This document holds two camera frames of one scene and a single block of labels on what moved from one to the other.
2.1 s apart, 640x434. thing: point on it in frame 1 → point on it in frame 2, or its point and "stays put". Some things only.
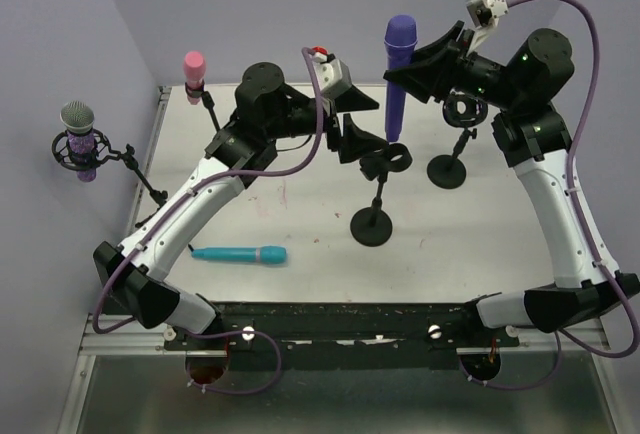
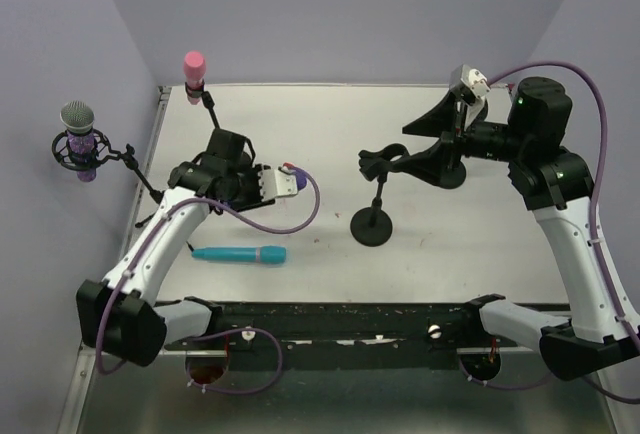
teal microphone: (269, 254) stays put
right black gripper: (434, 70) → (426, 164)
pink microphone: (194, 67) stays put
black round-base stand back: (373, 226) stays put
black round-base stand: (208, 101) stays put
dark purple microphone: (400, 40) → (301, 177)
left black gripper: (356, 142) → (255, 200)
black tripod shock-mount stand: (102, 150) stays put
